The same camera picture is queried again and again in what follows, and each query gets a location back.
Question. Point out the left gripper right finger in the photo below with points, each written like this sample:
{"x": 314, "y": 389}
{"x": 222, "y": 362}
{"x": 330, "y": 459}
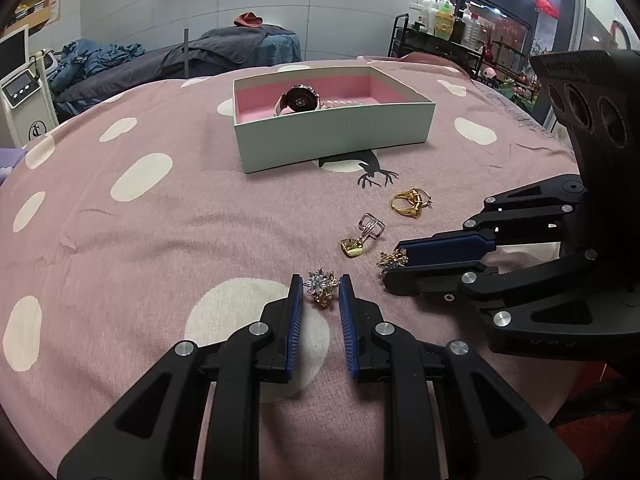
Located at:
{"x": 447, "y": 413}

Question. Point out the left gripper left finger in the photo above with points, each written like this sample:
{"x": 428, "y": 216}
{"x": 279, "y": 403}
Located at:
{"x": 195, "y": 412}

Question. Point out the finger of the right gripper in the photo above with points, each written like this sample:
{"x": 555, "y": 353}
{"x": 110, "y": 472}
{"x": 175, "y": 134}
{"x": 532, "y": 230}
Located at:
{"x": 426, "y": 280}
{"x": 434, "y": 251}

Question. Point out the gold brooch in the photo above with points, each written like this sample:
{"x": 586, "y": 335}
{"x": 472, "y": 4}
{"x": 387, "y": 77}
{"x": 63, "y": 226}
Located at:
{"x": 392, "y": 260}

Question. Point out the pink polka dot bedspread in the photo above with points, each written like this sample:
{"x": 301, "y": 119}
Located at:
{"x": 133, "y": 226}

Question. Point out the white box pink lining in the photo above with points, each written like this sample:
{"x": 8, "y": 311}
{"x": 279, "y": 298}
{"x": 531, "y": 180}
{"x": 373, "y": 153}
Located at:
{"x": 363, "y": 108}

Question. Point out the rose gold watch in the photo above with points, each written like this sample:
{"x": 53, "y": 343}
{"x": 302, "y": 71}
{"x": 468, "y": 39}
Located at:
{"x": 300, "y": 98}

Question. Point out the black trolley rack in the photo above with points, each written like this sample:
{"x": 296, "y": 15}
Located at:
{"x": 409, "y": 39}

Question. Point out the green lotion bottle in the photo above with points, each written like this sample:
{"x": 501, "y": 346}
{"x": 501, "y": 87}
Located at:
{"x": 444, "y": 19}

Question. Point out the blue massage bed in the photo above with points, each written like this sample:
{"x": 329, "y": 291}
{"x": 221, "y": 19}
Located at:
{"x": 200, "y": 60}

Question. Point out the dark grey towel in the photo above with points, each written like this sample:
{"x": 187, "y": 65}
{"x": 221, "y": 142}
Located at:
{"x": 210, "y": 50}

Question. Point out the red cloth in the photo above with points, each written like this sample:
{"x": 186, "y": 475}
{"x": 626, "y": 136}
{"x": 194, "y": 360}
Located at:
{"x": 248, "y": 20}

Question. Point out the purple floral blanket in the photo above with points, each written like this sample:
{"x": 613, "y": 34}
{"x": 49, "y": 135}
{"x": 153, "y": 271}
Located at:
{"x": 9, "y": 159}

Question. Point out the white beauty machine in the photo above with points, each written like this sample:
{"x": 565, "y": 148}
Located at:
{"x": 27, "y": 110}

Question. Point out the blue crumpled blanket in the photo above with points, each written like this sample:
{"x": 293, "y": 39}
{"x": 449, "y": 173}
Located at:
{"x": 84, "y": 58}

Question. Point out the wooden wall shelf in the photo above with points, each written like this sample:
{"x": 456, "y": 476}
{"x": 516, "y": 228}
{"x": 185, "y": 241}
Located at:
{"x": 32, "y": 15}

